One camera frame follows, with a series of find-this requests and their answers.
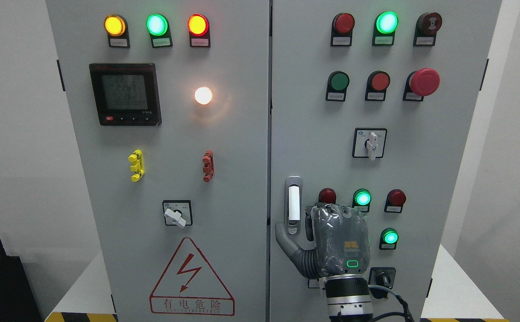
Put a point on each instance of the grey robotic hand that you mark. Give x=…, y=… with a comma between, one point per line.
x=342, y=244

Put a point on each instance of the silver door handle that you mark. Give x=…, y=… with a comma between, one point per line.
x=292, y=204

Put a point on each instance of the grey electrical cabinet right door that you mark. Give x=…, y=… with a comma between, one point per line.
x=313, y=138

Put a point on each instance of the grey electrical cabinet door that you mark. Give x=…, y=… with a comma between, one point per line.
x=230, y=211
x=313, y=138

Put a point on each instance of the grey electrical cabinet left door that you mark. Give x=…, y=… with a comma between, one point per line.
x=230, y=211

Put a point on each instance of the dark red indicator light left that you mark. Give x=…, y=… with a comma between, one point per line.
x=327, y=196

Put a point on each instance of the dark red indicator light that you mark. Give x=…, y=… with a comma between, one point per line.
x=327, y=196
x=395, y=201

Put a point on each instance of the green indicator light middle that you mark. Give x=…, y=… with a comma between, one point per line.
x=361, y=200

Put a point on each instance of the green indicator light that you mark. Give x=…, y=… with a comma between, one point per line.
x=388, y=239
x=159, y=31
x=385, y=26
x=361, y=200

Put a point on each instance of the green indicator light lower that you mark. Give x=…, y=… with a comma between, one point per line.
x=388, y=239

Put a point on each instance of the dark red indicator light right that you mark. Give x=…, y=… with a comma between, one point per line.
x=395, y=201

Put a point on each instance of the red terminal clip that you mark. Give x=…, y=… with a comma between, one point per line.
x=208, y=166

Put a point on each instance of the green push button upper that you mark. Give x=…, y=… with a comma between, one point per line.
x=337, y=85

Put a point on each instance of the red push button upper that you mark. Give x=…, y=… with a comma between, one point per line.
x=377, y=84

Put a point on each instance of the red electrical hazard warning sticker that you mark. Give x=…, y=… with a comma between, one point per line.
x=190, y=285

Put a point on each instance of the red emergency stop button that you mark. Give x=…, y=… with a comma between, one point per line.
x=421, y=83

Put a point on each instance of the white glowing indicator light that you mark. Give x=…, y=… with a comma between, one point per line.
x=203, y=95

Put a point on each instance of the red indicator light top right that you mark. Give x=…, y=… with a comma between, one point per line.
x=342, y=30

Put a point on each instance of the green indicator light top right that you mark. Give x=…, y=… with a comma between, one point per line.
x=385, y=26

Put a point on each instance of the yellow terminal clip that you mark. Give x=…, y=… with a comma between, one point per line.
x=137, y=165

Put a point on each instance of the dark red buzzer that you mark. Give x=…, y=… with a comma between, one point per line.
x=427, y=26

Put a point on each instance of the red indicator light lit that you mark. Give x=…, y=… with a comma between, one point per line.
x=199, y=29

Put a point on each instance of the black digital power meter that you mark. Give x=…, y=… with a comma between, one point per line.
x=126, y=94

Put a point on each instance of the green indicator light top left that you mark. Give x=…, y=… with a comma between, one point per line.
x=159, y=31

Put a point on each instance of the yellow indicator light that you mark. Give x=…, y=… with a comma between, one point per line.
x=116, y=28

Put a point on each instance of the black box with antenna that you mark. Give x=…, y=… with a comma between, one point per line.
x=16, y=299

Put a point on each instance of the white selector switch lower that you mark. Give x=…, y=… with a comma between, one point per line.
x=319, y=285

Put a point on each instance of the white selector switch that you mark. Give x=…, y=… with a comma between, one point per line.
x=369, y=143
x=319, y=285

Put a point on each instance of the black rotary knob switch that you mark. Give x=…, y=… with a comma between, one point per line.
x=382, y=276

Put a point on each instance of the white selector switch upper right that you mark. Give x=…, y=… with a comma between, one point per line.
x=369, y=143

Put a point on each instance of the white selector switch left door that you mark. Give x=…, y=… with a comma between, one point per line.
x=177, y=213

